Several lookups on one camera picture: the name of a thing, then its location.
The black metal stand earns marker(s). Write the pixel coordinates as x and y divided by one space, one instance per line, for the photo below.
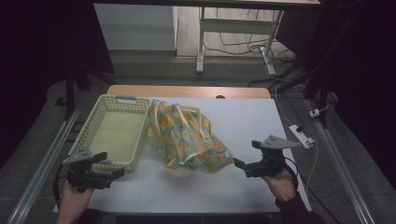
70 93
323 99

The person's right hand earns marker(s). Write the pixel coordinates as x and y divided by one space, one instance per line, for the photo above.
281 185

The dark curtain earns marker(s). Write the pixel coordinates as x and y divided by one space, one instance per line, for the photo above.
361 62
37 62

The dark table grommet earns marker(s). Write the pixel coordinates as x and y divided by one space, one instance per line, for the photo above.
220 97

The small white adapter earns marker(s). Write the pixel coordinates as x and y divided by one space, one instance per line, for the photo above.
314 113

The person's left hand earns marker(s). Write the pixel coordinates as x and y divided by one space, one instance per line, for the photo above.
73 202

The metal floor rail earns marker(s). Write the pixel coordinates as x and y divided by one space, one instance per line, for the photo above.
46 161
339 168

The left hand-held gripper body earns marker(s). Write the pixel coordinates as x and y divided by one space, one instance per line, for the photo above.
85 177

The white power strip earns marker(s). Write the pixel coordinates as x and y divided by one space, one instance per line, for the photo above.
300 136

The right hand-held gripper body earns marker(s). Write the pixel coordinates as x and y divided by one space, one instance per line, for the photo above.
271 161

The white table mat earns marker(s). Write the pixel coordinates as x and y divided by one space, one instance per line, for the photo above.
249 124

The white-framed desk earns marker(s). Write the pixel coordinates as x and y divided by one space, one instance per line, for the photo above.
236 25

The orange-print fabric shopping bag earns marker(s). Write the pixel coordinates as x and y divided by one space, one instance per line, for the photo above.
186 140

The white cabinet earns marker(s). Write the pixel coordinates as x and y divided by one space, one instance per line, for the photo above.
134 28

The pale yellow plastic basket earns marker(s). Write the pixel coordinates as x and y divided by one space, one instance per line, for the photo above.
118 137

